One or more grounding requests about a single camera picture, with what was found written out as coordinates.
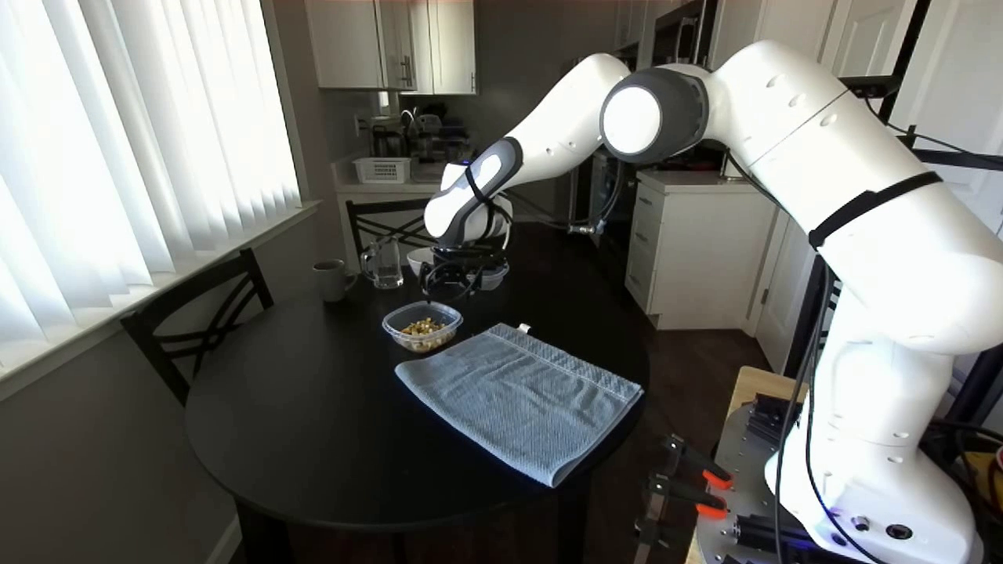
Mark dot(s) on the dark grey mug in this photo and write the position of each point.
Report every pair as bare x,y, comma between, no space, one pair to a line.
333,282

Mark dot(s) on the black wooden chair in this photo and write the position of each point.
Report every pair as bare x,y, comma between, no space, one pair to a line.
384,221
200,313

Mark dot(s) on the white plastic bin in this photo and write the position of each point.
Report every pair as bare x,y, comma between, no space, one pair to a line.
381,171

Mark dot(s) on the white wall cabinets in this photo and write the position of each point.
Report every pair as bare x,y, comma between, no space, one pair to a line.
394,43

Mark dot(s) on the clear drinking glass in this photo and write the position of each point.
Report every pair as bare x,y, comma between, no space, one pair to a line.
387,268

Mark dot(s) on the white floor cabinet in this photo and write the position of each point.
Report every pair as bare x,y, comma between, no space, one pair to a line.
693,247

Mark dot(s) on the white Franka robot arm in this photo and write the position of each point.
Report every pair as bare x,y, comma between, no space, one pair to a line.
836,159

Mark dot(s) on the white vertical window blinds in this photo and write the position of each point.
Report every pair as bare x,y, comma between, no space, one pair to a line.
126,136

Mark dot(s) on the robot base mounting platform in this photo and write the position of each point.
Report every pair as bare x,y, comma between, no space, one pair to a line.
745,459

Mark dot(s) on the light blue towel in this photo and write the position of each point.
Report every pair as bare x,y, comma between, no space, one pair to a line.
518,402

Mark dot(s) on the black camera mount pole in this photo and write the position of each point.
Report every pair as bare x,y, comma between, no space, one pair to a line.
906,65

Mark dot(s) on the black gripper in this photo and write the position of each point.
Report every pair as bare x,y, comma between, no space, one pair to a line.
468,256

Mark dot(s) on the food pieces in lunchbox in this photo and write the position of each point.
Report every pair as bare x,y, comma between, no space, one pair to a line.
420,332

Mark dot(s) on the kitchen counter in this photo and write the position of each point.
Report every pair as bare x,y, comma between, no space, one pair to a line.
363,189

